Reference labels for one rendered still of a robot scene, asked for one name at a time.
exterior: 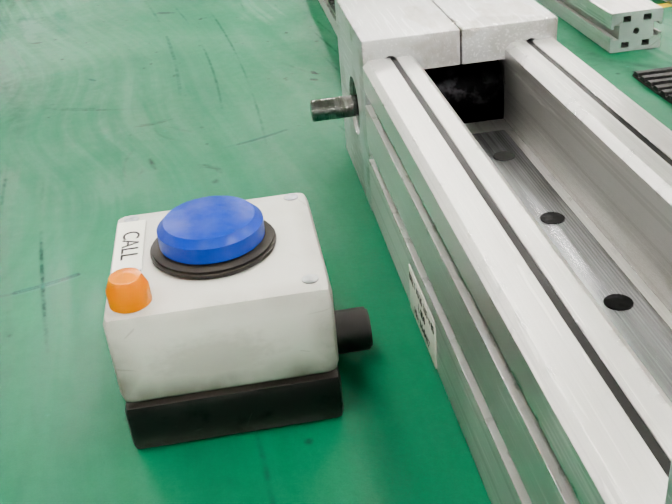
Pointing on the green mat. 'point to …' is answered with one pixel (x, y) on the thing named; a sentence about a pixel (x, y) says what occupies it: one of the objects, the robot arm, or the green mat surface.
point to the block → (429, 56)
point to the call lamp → (128, 291)
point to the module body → (536, 270)
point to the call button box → (231, 333)
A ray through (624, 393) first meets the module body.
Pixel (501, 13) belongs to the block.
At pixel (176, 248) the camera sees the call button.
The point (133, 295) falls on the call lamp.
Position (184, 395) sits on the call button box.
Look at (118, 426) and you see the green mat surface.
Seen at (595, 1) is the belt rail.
